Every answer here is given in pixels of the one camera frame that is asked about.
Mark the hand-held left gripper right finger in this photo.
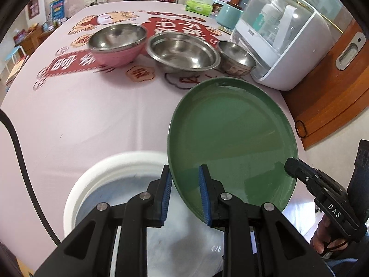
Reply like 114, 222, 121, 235
198, 164, 336, 277

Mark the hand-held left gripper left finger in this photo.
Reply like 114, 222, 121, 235
33, 164, 173, 277

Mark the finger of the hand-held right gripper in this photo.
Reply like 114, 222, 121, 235
284, 158, 327, 197

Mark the pale blue patterned plate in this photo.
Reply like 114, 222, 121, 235
76, 176, 222, 277

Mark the green plate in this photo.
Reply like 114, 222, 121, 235
168, 78, 299, 231

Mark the small steel bowl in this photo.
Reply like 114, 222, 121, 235
217, 40, 257, 77

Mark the wide steel bowl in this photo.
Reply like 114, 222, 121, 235
146, 32, 221, 74

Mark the pink steel-lined bowl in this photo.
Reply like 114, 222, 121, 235
88, 24, 148, 68

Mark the person's right hand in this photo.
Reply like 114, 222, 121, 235
310, 216, 355, 259

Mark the wooden sliding door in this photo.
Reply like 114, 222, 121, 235
284, 20, 369, 151

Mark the pink printed tablecloth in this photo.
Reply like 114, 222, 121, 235
0, 0, 318, 277

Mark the white bottle sterilizer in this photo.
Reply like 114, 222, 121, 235
232, 0, 332, 90

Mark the teal mug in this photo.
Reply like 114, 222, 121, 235
216, 2, 244, 31

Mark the green tissue box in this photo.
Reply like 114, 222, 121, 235
185, 0, 214, 17

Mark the wooden cabinet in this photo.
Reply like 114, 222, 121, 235
20, 23, 52, 53

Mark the blue stool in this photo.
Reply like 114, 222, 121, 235
4, 46, 24, 64

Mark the black cable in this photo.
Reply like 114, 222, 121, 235
0, 110, 62, 247

